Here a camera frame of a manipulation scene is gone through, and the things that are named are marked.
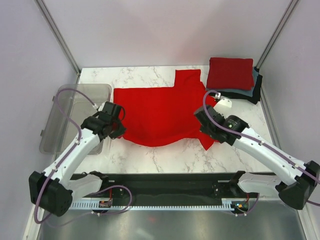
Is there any bright red t-shirt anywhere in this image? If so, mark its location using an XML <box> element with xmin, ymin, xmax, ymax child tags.
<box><xmin>113</xmin><ymin>69</ymin><xmax>215</xmax><ymax>150</ymax></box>

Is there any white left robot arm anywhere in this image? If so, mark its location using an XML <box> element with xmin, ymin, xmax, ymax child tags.
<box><xmin>28</xmin><ymin>116</ymin><xmax>126</xmax><ymax>223</ymax></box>

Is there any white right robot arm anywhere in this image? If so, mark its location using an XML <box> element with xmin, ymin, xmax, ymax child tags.
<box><xmin>194</xmin><ymin>105</ymin><xmax>320</xmax><ymax>210</ymax></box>

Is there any clear grey plastic bin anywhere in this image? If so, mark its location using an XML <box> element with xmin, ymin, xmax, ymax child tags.
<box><xmin>39</xmin><ymin>83</ymin><xmax>112</xmax><ymax>156</ymax></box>

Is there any folded grey-blue t-shirt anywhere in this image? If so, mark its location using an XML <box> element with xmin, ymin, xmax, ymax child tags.
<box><xmin>205</xmin><ymin>68</ymin><xmax>258</xmax><ymax>97</ymax></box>

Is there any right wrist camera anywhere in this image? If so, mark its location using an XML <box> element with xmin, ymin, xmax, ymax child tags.
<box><xmin>213</xmin><ymin>93</ymin><xmax>233</xmax><ymax>112</ymax></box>

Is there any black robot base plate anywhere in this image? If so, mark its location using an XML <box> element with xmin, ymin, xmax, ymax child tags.
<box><xmin>99</xmin><ymin>173</ymin><xmax>257</xmax><ymax>206</ymax></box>

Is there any white slotted cable duct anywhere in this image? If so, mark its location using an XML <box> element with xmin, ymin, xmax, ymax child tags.
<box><xmin>69</xmin><ymin>198</ymin><xmax>234</xmax><ymax>211</ymax></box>

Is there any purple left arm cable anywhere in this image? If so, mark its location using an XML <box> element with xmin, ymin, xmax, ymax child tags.
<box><xmin>33</xmin><ymin>89</ymin><xmax>100</xmax><ymax>225</ymax></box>

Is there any left aluminium frame post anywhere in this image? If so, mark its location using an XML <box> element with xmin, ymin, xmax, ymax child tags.
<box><xmin>34</xmin><ymin>0</ymin><xmax>81</xmax><ymax>77</ymax></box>

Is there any aluminium frame post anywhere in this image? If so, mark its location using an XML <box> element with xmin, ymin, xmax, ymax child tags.
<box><xmin>255</xmin><ymin>0</ymin><xmax>300</xmax><ymax>69</ymax></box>
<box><xmin>34</xmin><ymin>0</ymin><xmax>81</xmax><ymax>77</ymax></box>

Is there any right aluminium frame post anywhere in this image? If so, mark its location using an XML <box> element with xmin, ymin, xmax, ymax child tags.
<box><xmin>255</xmin><ymin>0</ymin><xmax>300</xmax><ymax>69</ymax></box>

